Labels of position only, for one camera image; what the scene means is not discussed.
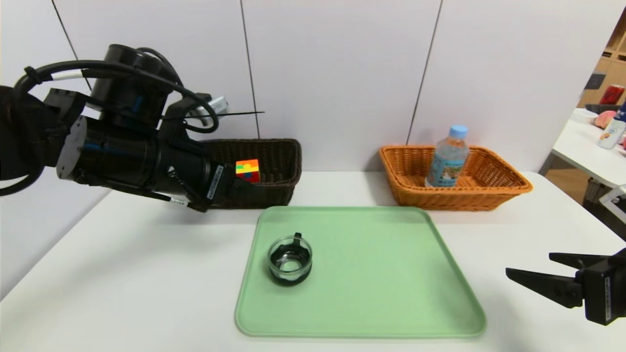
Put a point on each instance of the dark brown wicker basket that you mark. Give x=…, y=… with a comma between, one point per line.
x=279, y=166

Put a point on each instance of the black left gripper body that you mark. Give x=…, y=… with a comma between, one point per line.
x=218, y=185

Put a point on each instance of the white background table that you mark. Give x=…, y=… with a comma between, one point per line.
x=587, y=156

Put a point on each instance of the clear water bottle blue cap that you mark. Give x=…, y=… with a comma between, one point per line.
x=446, y=164

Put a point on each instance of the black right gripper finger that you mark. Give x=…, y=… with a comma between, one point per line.
x=547, y=287
x=577, y=260

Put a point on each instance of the small dark background basket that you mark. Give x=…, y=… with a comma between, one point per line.
x=599, y=108

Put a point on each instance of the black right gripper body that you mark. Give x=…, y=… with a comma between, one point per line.
x=605, y=291

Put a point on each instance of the orange wicker basket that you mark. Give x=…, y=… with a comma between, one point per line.
x=489, y=193

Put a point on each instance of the colourful puzzle cube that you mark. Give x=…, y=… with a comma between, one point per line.
x=248, y=170

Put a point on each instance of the light green plastic tray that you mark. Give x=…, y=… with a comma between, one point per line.
x=371, y=283

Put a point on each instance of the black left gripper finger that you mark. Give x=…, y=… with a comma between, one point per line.
x=242, y=188

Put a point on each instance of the dark grey box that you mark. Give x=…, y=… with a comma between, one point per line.
x=595, y=81

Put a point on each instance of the white bottle with orange print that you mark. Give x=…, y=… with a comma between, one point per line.
x=611, y=134

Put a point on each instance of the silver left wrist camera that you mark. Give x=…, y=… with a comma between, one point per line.
x=216, y=105

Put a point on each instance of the red drink can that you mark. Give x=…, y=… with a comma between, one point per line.
x=611, y=95

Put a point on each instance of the grey woven bin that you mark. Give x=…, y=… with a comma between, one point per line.
x=594, y=190

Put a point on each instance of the wooden shelf unit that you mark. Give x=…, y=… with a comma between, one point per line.
x=617, y=68

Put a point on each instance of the pink peach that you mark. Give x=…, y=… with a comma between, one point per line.
x=605, y=120

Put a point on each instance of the glass cup with black holder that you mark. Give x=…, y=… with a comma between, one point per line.
x=290, y=264

